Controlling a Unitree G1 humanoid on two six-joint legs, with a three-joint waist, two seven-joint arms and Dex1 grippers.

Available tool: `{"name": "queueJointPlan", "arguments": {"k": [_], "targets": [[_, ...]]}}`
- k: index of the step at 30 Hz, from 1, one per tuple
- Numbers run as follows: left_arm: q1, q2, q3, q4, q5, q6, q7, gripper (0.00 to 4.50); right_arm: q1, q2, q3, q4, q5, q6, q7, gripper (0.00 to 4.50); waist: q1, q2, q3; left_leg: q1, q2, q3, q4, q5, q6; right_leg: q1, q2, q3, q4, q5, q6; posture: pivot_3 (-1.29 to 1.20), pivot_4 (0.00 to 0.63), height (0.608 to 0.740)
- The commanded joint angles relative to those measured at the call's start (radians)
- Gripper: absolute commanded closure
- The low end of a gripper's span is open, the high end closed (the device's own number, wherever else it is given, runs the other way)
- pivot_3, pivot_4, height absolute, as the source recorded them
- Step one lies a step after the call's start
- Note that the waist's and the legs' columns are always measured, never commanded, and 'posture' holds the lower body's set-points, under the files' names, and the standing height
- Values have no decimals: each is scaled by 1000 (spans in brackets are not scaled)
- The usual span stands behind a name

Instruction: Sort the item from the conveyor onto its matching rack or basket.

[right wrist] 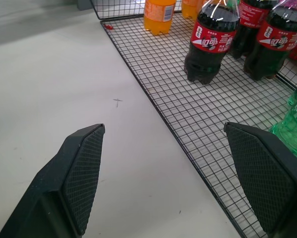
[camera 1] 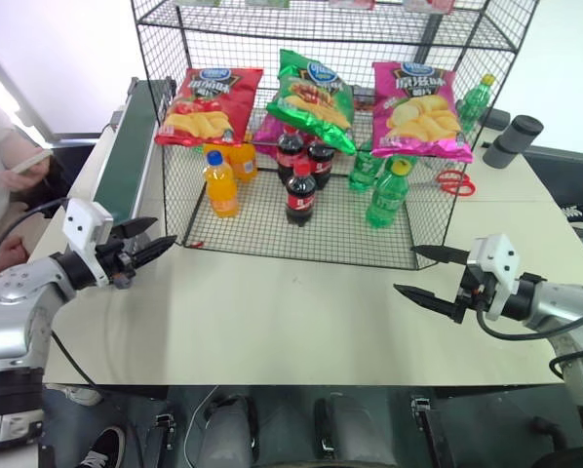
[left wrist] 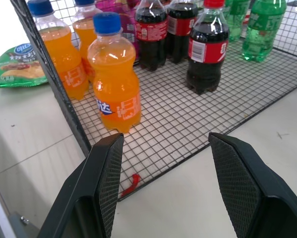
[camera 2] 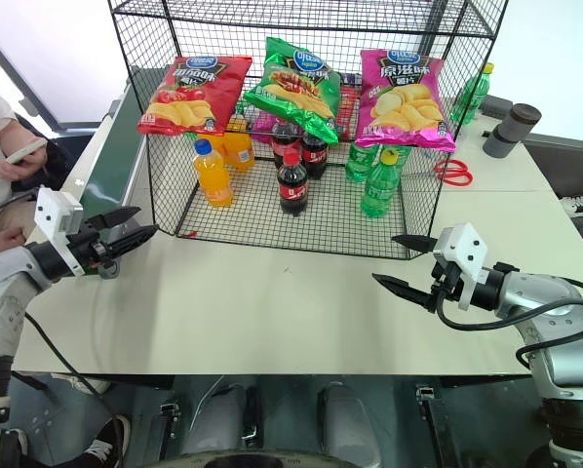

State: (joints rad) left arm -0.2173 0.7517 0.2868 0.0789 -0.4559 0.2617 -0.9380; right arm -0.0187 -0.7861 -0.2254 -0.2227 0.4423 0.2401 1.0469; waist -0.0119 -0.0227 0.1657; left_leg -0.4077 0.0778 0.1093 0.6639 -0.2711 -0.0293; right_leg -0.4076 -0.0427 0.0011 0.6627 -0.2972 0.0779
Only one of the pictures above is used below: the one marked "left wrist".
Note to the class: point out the red plastic strip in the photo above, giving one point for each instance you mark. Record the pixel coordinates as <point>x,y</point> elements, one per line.
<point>131,185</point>

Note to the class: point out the cola bottle red cap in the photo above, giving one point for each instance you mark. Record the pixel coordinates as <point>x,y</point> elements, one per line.
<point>208,54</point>

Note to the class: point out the cola bottle red label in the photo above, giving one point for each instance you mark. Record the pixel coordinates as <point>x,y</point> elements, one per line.
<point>181,29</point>
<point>151,34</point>

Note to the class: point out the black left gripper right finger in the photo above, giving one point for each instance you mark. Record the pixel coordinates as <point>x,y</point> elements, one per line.
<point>257,188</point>

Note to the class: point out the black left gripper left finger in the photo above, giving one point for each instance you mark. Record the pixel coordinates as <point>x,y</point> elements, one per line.
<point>89,188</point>

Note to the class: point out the green soda bottle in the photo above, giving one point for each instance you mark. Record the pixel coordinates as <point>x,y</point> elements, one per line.
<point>236,19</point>
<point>262,29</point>

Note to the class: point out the orange soda bottle blue cap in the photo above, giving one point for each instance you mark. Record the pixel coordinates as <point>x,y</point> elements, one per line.
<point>85,32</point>
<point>60,52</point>
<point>117,79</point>

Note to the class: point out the green potato chip bag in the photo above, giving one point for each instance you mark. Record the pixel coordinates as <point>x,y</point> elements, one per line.
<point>17,67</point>

